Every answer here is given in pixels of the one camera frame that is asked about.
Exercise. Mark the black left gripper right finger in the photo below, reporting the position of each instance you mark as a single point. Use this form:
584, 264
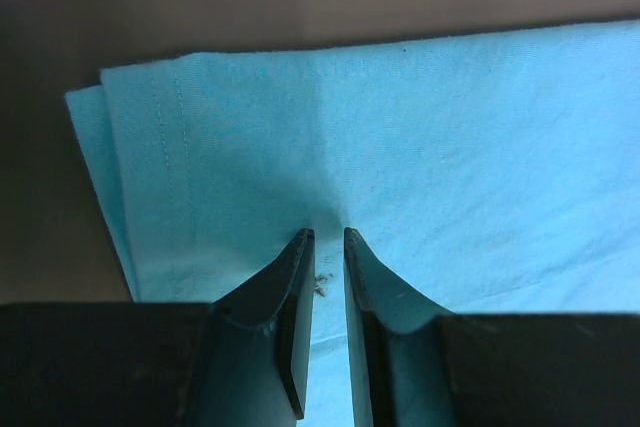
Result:
415, 363

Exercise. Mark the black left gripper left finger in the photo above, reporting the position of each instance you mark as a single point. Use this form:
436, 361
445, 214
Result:
239, 361

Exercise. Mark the bright blue t shirt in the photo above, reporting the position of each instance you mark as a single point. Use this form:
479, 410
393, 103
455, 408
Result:
494, 173

